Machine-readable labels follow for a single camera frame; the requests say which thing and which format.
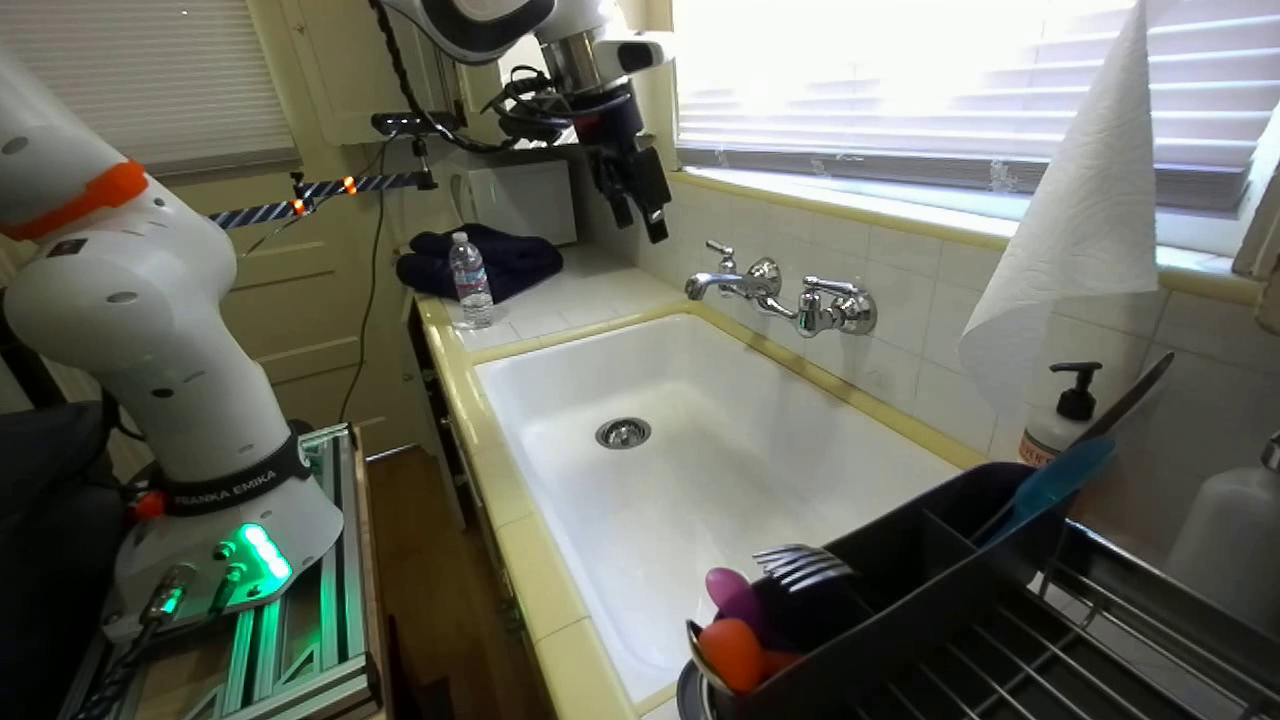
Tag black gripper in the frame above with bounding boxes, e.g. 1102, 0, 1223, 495
568, 77, 677, 247

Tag chrome wall-mounted tap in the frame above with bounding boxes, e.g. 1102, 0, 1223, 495
680, 237, 884, 342

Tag white box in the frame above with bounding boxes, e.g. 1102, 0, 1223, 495
459, 155, 585, 251

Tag dark navy cloth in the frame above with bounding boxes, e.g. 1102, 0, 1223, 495
393, 222, 568, 303

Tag clear plastic water bottle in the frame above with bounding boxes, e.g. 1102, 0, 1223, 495
444, 228, 501, 331

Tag metal sink drain strainer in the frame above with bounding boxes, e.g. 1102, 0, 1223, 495
591, 411, 658, 454

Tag white ceramic sink basin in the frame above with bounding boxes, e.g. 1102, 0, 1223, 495
471, 312, 970, 711

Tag white window blinds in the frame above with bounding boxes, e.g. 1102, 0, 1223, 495
669, 0, 1280, 179

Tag metal fork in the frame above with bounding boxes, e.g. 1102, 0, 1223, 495
747, 541, 862, 601

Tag purple plastic spoon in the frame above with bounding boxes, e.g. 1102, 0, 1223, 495
701, 566, 769, 632

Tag white paper towel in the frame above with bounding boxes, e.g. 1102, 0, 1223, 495
955, 0, 1169, 411

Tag orange plastic spoon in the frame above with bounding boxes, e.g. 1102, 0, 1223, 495
695, 612, 769, 699

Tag soap dispenser bottle orange label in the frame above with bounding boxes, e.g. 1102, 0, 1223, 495
1016, 357, 1114, 474

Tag blue spatula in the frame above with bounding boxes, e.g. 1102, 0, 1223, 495
970, 437, 1121, 552

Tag dark grey dish rack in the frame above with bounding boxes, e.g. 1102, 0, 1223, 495
674, 456, 1280, 720

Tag white plastic jug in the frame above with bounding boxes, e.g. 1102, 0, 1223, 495
1165, 427, 1280, 641

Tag black hanging cable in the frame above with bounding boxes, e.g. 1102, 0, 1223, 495
332, 132, 404, 434

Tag blue white striped cable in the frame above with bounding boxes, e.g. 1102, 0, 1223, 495
210, 164, 442, 234

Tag black utensil handle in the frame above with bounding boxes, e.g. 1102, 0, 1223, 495
1072, 350, 1179, 450

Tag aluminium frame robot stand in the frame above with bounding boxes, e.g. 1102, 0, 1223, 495
57, 421, 387, 720

